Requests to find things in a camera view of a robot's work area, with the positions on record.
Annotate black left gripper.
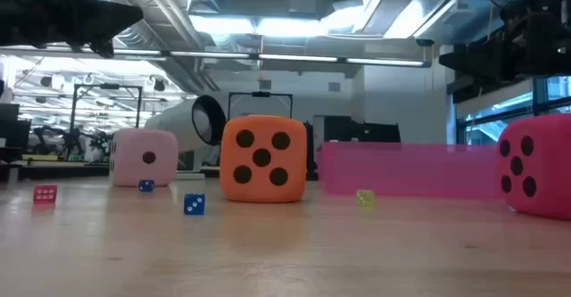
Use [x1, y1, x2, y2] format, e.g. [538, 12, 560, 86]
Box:
[0, 0, 145, 60]

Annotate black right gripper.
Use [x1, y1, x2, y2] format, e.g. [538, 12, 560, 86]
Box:
[438, 0, 571, 84]

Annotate light pink foam die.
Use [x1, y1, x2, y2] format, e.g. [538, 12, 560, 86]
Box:
[109, 128, 179, 188]

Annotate pink translucent plastic tray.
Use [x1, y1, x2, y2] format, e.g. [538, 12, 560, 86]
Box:
[317, 141, 505, 200]

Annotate red foam die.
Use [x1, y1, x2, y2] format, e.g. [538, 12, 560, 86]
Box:
[496, 113, 571, 221]

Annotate small translucent blue die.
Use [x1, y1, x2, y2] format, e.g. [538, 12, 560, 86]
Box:
[183, 193, 206, 216]

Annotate orange foam die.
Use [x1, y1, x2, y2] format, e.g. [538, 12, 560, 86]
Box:
[219, 114, 308, 203]

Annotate black framed window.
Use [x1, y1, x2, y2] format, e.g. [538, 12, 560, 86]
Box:
[454, 76, 571, 146]

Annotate white cylindrical projector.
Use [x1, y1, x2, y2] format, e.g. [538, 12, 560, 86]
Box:
[144, 94, 228, 181]

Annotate black background cabinet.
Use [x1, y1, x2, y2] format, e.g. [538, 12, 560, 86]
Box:
[323, 115, 401, 144]

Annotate background workbench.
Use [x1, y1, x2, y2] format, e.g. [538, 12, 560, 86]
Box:
[0, 153, 112, 183]

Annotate small red die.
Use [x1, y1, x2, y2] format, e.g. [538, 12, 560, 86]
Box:
[33, 185, 58, 205]

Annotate small yellow die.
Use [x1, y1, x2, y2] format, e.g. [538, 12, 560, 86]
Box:
[356, 189, 376, 210]

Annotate black background gantry frame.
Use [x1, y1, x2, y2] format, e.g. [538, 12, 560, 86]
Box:
[228, 91, 294, 120]
[69, 82, 144, 160]

